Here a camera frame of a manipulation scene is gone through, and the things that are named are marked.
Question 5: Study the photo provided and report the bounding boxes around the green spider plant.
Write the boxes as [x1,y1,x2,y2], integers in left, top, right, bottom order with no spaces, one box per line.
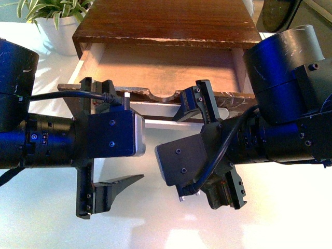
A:
[16,0,94,30]

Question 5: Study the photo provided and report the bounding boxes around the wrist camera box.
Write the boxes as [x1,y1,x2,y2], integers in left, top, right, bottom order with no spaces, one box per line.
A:
[155,134,208,201]
[87,92,146,158]

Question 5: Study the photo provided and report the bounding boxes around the right camera black cable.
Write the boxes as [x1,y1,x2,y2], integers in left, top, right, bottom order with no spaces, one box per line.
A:
[181,105,260,195]

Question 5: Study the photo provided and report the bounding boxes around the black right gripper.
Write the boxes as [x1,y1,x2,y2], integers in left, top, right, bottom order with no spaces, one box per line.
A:
[172,80,248,209]

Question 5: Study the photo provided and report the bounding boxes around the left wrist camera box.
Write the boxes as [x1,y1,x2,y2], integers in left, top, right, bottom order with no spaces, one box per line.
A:
[87,92,146,158]

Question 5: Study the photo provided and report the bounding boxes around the white plant pot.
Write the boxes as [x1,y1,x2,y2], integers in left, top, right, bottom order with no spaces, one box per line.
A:
[36,16,79,56]

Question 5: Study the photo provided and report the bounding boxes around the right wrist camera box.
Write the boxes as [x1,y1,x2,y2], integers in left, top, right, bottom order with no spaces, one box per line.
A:
[155,134,208,201]

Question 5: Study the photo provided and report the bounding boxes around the dark wooden drawer cabinet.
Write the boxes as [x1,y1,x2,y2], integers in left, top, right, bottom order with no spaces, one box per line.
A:
[73,1,261,57]

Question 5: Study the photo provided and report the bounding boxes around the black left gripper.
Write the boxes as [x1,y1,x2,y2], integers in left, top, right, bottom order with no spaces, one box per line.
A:
[72,77,144,219]

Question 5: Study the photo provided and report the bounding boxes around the left camera black cable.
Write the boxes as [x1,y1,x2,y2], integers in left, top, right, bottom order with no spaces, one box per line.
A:
[28,91,122,106]

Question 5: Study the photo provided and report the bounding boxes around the camera black cable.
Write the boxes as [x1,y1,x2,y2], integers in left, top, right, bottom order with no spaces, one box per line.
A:
[28,91,122,106]
[181,105,260,195]

